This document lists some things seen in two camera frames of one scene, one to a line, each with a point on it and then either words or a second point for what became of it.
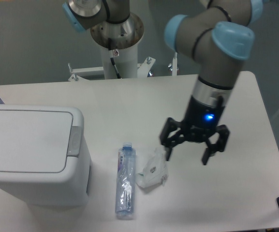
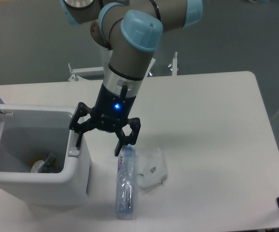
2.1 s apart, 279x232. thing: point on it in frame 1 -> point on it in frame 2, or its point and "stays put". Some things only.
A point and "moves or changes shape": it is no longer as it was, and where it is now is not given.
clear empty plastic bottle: [125, 181] stays put
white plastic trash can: [39, 150] moves or changes shape
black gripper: [200, 123] -> [110, 111]
